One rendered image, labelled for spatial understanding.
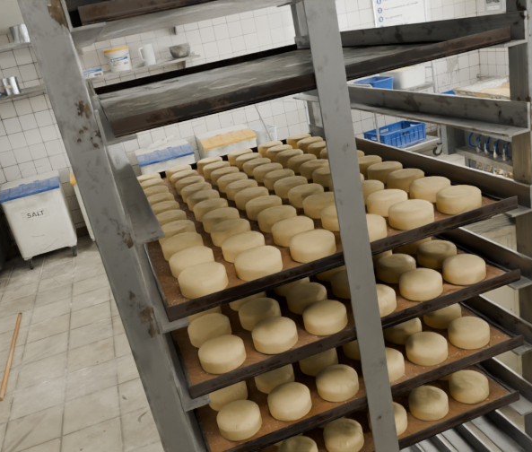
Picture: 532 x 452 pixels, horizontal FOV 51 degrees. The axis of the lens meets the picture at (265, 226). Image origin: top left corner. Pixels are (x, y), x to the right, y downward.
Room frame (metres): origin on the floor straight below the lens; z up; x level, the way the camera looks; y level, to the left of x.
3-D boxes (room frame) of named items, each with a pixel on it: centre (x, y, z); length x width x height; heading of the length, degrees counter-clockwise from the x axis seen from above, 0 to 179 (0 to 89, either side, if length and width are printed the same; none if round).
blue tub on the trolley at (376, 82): (5.94, -1.43, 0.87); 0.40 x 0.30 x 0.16; 17
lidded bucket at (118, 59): (5.73, 1.06, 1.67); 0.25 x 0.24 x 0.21; 103
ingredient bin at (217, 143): (5.72, 0.22, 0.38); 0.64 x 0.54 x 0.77; 11
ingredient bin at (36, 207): (5.27, 2.12, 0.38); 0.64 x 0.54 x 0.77; 16
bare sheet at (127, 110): (0.81, -0.01, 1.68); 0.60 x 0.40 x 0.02; 14
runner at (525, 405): (0.87, -0.20, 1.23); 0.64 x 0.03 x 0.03; 14
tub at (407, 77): (6.09, -1.78, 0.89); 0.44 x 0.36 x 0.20; 22
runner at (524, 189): (0.87, -0.20, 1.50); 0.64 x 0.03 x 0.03; 14
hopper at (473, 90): (2.12, -1.08, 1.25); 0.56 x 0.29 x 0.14; 8
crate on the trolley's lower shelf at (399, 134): (6.03, -1.61, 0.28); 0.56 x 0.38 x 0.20; 111
